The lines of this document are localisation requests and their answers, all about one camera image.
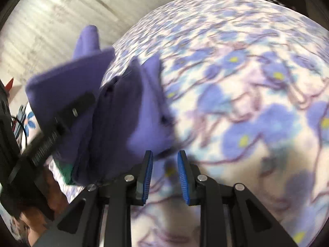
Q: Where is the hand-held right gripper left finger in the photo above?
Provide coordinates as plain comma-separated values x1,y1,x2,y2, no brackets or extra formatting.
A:
33,150,154,247

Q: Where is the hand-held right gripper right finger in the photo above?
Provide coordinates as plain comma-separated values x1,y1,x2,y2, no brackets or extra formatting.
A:
177,150,299,247

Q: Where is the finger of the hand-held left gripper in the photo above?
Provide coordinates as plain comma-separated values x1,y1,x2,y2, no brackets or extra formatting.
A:
41,92,95,141

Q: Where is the purple sweater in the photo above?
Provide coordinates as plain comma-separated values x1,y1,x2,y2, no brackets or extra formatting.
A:
26,25,178,186

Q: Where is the person's left hand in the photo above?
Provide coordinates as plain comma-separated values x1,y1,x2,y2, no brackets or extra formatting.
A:
42,170,70,220

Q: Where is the green cloth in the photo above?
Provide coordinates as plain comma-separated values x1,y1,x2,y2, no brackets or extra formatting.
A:
55,160,75,186

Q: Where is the blue floral bed sheet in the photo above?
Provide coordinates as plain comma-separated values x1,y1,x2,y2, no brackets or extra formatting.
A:
49,0,329,247

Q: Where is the black cable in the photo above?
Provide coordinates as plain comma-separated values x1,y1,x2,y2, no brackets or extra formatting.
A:
10,116,29,144

